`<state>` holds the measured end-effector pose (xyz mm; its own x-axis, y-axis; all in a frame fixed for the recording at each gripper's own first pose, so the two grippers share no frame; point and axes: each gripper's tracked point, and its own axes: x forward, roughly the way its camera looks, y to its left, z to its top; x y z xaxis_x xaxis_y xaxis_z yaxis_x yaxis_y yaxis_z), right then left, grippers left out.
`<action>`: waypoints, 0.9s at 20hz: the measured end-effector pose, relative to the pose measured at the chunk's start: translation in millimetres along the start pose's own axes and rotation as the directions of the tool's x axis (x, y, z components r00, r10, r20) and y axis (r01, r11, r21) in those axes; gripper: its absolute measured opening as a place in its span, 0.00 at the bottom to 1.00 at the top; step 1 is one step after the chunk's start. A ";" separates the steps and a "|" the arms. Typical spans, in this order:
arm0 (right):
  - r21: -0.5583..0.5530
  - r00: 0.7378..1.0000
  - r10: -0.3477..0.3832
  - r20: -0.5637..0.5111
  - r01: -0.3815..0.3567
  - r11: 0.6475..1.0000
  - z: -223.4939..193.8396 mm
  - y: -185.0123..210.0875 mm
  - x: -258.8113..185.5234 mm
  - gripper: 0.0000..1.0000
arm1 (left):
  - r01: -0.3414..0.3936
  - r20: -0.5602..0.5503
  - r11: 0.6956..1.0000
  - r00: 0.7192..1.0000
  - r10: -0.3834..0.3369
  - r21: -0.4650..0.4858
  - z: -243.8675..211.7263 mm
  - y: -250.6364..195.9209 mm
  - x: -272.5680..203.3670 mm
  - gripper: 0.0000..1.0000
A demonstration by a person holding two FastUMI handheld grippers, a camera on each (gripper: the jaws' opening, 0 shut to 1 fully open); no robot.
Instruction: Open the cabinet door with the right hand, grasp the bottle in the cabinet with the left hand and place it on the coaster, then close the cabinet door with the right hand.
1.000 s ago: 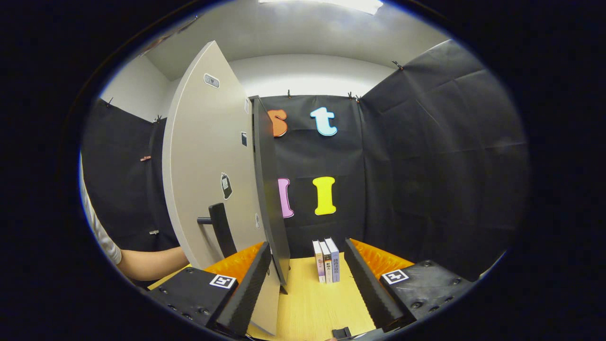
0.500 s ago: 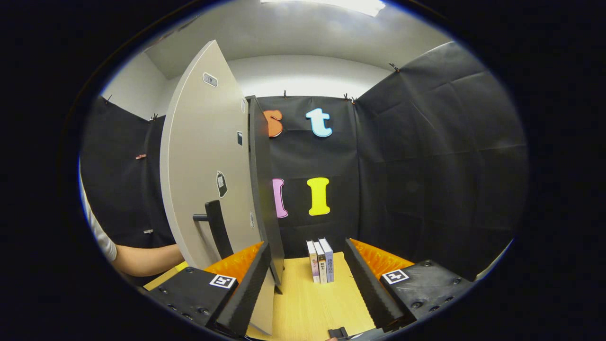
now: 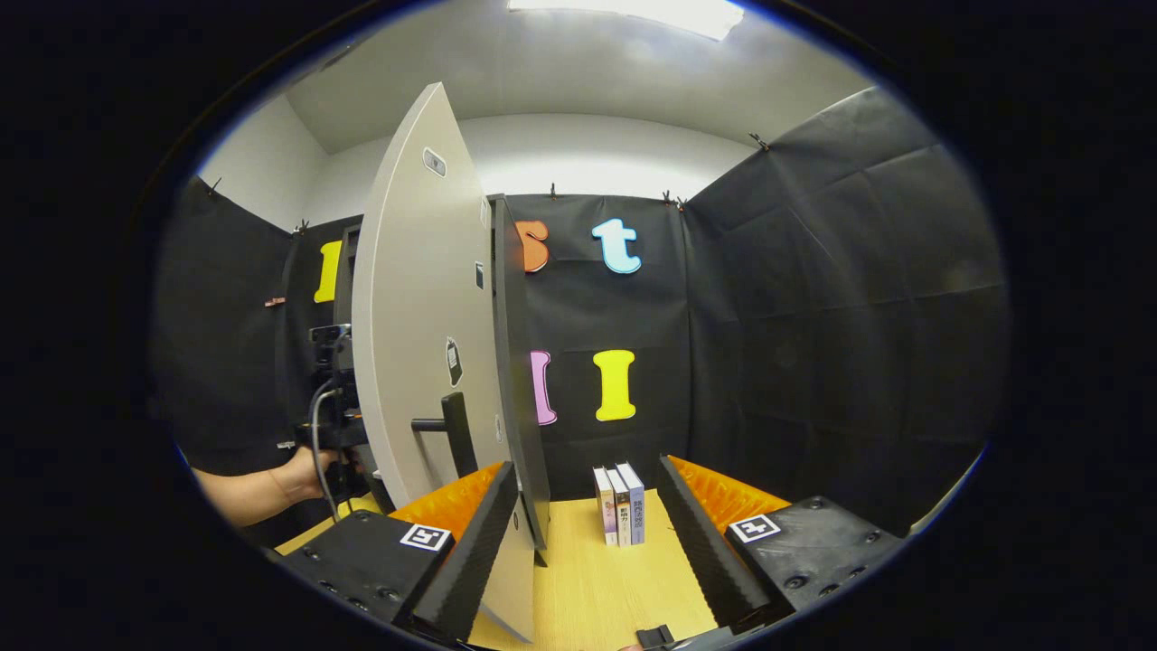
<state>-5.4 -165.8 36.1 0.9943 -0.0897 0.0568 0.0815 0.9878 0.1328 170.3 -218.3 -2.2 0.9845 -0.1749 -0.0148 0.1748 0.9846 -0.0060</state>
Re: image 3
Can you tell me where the beige cabinet door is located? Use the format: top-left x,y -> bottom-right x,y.
351,81 -> 536,645

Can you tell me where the white spine book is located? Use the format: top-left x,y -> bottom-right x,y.
594,466 -> 617,546

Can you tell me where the lilac spine book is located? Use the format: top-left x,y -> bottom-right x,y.
617,462 -> 646,545

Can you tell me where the black door handle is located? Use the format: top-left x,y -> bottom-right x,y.
411,392 -> 480,480

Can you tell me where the dark grey spine book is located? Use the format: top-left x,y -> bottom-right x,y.
607,467 -> 631,548

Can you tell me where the long ceiling light strip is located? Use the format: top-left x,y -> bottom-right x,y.
506,0 -> 745,42

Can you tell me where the black backdrop cloth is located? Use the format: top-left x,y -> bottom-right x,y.
154,86 -> 1011,543

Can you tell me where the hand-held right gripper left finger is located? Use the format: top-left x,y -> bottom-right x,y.
276,461 -> 521,645

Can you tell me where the grey cable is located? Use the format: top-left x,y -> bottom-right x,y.
310,378 -> 352,524

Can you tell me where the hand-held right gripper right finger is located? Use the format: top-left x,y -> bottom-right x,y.
657,455 -> 905,634

